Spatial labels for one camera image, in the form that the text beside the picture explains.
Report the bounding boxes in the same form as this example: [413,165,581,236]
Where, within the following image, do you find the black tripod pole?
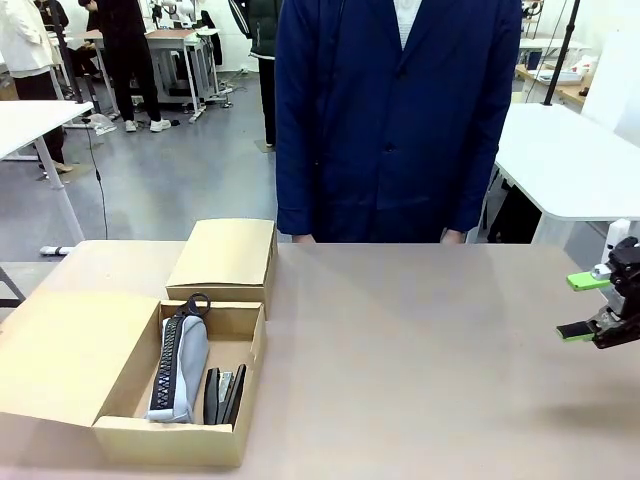
[542,0,581,107]

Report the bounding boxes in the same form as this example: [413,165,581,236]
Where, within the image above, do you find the grey Campus pencil case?
[144,313,211,425]

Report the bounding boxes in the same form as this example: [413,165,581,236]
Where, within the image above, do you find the wooden background desk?
[514,62,589,109]

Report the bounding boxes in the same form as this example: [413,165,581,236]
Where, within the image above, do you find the white upright panel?
[579,32,640,146]

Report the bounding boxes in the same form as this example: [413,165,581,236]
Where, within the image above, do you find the grey background workbench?
[144,27,224,124]

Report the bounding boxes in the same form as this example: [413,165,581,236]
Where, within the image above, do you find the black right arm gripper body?
[592,234,640,351]

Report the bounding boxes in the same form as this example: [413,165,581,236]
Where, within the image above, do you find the person's left forearm navy sleeve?
[448,124,507,235]

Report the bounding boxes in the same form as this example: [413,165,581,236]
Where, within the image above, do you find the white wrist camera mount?
[605,218,630,261]

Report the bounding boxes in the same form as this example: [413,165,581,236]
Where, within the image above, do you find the black stapler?
[202,363,248,427]

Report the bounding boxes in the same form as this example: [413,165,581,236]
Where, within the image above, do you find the cardboard box with pencil case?
[0,287,269,470]

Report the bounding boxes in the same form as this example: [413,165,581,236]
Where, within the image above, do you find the white desk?
[487,102,640,246]
[0,99,96,257]

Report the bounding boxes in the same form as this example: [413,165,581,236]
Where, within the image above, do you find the bystander in white jacket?
[0,0,69,174]

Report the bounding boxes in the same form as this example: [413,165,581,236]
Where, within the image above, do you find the black hanging cable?
[87,119,109,241]

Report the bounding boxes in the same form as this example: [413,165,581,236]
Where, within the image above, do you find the white plastic bag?
[88,113,119,136]

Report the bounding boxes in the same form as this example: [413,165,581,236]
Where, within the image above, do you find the bystander in striped dark jacket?
[227,0,281,149]

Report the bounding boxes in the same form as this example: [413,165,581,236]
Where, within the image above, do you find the person in navy coat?
[274,0,524,245]

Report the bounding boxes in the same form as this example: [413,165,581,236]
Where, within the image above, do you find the black handled scissors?
[177,292,212,321]

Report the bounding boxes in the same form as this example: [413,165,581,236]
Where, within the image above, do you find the person's right forearm navy sleeve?
[275,124,322,237]

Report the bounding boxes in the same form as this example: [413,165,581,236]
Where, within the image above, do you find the bystander in black clothes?
[77,0,171,134]

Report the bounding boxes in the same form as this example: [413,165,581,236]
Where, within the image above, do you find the cardboard box with marker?
[164,218,279,321]

